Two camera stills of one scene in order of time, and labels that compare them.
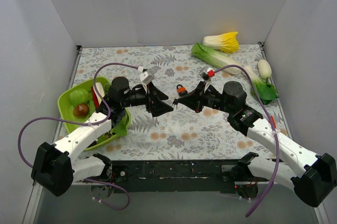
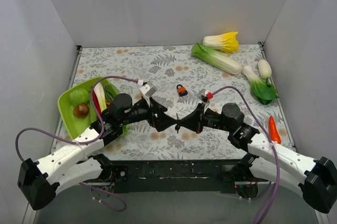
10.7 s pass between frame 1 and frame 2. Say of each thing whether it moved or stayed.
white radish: stayed
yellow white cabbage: stayed
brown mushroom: stayed
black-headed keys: moved
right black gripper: moved
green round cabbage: stayed
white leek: stayed
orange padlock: stayed
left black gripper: moved
